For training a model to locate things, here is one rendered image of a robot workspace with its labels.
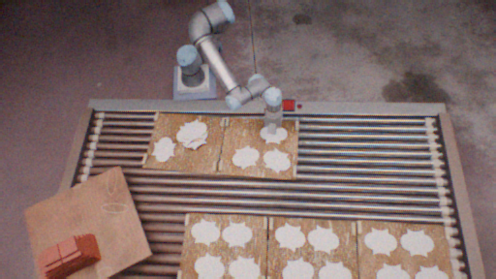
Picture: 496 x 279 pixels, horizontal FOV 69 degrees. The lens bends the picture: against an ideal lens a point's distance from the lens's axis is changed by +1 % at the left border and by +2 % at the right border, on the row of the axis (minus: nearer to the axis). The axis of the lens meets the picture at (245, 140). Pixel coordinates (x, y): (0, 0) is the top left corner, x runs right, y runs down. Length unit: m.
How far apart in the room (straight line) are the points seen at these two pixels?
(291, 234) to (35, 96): 2.89
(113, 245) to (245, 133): 0.87
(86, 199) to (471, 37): 3.47
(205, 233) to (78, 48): 2.74
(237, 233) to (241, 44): 2.23
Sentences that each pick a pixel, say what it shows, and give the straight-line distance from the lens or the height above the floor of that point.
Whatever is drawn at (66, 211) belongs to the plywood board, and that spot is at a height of 1.04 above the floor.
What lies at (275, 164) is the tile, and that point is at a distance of 1.90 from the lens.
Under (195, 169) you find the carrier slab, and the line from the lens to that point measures 1.95.
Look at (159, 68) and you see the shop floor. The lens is 3.59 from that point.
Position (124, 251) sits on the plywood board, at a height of 1.04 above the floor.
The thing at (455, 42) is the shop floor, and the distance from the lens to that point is 3.92.
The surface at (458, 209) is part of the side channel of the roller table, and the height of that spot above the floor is 0.95.
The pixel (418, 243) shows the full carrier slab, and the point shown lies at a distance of 1.91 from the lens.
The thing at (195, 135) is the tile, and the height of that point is 0.98.
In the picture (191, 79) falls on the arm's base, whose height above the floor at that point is 0.97.
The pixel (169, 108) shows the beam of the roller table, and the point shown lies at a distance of 2.19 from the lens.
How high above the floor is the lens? 2.71
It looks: 64 degrees down
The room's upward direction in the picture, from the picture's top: 10 degrees counter-clockwise
